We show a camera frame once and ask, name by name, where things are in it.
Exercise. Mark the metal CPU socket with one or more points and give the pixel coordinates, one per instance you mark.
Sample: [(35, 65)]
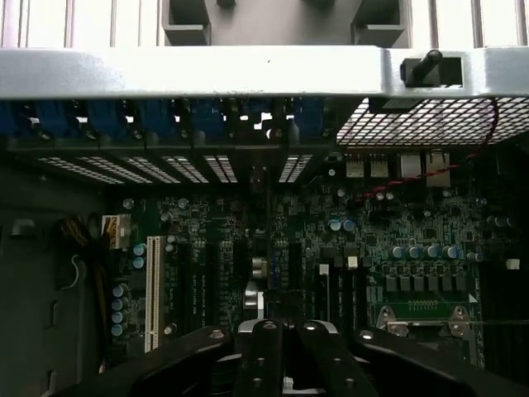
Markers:
[(425, 326)]

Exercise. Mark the black expansion slot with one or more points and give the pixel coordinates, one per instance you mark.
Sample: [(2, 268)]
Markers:
[(213, 285)]

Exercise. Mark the open black PC case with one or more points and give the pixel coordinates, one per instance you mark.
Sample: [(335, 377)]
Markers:
[(206, 74)]

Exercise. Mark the grey parts rack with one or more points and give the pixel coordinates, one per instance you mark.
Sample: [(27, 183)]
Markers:
[(281, 25)]

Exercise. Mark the black case lock knob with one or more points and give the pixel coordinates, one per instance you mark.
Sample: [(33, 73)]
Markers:
[(425, 68)]

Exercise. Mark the grey power supply unit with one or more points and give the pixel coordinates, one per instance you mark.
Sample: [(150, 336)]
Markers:
[(33, 289)]

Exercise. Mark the white expansion slot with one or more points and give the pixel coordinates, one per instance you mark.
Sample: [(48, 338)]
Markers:
[(153, 289)]

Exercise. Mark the green motherboard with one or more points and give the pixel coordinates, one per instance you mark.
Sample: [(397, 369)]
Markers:
[(372, 215)]

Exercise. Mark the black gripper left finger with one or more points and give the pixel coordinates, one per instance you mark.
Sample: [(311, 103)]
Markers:
[(264, 360)]

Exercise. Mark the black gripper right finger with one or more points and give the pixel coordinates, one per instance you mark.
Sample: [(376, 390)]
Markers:
[(326, 364)]

